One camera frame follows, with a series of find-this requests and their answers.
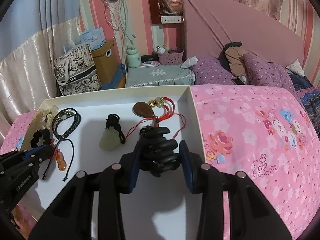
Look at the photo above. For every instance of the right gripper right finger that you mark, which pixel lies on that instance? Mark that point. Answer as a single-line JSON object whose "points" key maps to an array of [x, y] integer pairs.
{"points": [[250, 214]]}

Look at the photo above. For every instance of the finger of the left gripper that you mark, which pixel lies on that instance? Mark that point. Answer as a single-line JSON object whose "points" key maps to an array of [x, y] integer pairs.
{"points": [[13, 157], [34, 157]]}

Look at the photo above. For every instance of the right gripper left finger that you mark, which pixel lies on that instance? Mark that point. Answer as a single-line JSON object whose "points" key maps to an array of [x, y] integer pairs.
{"points": [[69, 216]]}

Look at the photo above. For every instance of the black velvet scrunchie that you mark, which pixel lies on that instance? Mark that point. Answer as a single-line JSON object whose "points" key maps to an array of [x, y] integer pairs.
{"points": [[43, 136]]}

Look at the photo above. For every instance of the orange gourd red cord pendant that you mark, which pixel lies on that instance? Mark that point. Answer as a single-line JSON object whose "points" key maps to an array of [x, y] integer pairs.
{"points": [[59, 158]]}

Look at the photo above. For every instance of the cream fabric flower scrunchie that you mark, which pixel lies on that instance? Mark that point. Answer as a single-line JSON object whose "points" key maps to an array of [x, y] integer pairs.
{"points": [[43, 118]]}

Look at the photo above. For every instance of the white shallow cardboard tray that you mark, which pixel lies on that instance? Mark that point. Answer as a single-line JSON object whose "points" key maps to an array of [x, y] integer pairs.
{"points": [[158, 208]]}

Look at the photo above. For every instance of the black hair claw clip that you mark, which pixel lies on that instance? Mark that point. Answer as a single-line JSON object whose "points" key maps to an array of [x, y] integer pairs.
{"points": [[156, 152]]}

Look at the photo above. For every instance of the brown teardrop stone pendant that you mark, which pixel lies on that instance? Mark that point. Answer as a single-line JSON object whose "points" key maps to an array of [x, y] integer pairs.
{"points": [[143, 110]]}

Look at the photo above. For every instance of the red cord gold charm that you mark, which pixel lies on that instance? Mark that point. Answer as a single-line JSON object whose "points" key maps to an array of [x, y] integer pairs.
{"points": [[168, 107]]}

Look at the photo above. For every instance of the person's left hand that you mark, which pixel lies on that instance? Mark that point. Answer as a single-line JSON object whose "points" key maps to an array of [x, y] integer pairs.
{"points": [[20, 220]]}

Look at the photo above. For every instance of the cream satin curtain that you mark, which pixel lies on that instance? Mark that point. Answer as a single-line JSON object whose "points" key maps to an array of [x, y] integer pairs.
{"points": [[27, 72]]}

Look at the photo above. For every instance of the black white floral tote bag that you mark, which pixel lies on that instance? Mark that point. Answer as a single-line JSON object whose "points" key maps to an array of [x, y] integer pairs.
{"points": [[75, 71]]}

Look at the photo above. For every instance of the pink floral bedspread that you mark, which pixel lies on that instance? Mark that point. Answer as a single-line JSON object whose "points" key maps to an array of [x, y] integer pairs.
{"points": [[262, 131]]}

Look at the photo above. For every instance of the brown cardboard storage box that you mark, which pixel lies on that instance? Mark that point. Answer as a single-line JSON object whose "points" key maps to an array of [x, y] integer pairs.
{"points": [[105, 61]]}

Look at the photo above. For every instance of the light blue paper bag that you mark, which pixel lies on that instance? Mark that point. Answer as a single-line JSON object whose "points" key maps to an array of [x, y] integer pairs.
{"points": [[94, 37]]}

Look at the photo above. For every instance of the green ceramic jar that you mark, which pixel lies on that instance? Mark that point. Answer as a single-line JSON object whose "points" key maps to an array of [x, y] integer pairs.
{"points": [[133, 58]]}

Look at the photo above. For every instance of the dark patterned blanket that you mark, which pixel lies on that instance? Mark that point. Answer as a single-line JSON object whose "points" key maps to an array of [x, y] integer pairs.
{"points": [[308, 95]]}

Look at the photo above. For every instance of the purple dotted pillow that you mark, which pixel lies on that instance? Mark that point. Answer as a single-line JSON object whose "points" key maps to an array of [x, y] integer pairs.
{"points": [[248, 68]]}

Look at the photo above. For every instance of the green cloth covered nightstand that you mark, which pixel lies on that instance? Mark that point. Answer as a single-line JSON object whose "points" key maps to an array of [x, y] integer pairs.
{"points": [[159, 76]]}

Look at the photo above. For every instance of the pink plastic basket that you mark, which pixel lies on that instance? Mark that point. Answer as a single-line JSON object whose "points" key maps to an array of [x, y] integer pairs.
{"points": [[172, 57]]}

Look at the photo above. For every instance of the pink padded headboard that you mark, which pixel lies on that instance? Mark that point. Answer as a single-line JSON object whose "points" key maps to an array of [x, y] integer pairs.
{"points": [[211, 24]]}

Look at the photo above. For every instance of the white wall power strip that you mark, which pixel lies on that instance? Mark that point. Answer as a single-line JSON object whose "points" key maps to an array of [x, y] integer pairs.
{"points": [[171, 19]]}

